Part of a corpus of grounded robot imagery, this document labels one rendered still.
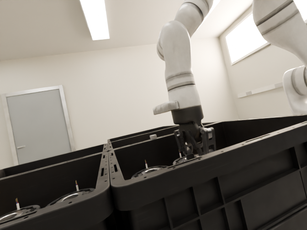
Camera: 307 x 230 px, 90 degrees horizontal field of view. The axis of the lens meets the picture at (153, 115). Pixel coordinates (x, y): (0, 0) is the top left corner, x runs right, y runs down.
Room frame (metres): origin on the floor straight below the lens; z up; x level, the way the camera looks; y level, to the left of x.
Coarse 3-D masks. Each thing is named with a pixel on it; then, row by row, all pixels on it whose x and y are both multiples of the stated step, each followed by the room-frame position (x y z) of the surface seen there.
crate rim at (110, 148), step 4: (204, 124) 0.63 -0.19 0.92; (208, 124) 0.54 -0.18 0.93; (168, 128) 0.80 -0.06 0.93; (152, 132) 0.77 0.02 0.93; (136, 136) 0.74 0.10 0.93; (160, 136) 0.49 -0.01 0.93; (120, 140) 0.72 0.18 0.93; (124, 140) 0.73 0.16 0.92; (148, 140) 0.47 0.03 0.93; (108, 144) 0.63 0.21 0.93; (132, 144) 0.45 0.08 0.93; (108, 148) 0.49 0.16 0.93; (112, 148) 0.46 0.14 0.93; (116, 148) 0.44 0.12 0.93
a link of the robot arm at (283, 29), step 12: (288, 12) 0.39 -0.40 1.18; (300, 12) 0.40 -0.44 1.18; (264, 24) 0.42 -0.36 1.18; (276, 24) 0.41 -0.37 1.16; (288, 24) 0.40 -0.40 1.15; (300, 24) 0.40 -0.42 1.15; (264, 36) 0.45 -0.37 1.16; (276, 36) 0.42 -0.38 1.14; (288, 36) 0.41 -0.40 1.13; (300, 36) 0.40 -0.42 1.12; (288, 48) 0.43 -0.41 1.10; (300, 48) 0.41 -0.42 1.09
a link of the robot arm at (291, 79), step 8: (288, 72) 0.49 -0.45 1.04; (296, 72) 0.47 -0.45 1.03; (288, 80) 0.48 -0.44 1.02; (296, 80) 0.46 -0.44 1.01; (304, 80) 0.45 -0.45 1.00; (288, 88) 0.49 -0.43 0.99; (296, 88) 0.47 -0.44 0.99; (304, 88) 0.46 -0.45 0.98; (288, 96) 0.49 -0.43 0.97; (296, 96) 0.49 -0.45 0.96; (304, 96) 0.50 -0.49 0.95; (296, 104) 0.48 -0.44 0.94; (304, 104) 0.47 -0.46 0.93; (296, 112) 0.48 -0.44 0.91; (304, 112) 0.47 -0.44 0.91
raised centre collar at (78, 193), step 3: (75, 192) 0.35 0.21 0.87; (78, 192) 0.34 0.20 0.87; (81, 192) 0.34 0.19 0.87; (69, 195) 0.34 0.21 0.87; (72, 195) 0.34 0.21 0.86; (75, 195) 0.34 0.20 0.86; (78, 195) 0.32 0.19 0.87; (63, 198) 0.33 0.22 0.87; (66, 198) 0.33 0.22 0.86; (69, 198) 0.34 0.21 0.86; (60, 201) 0.31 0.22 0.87
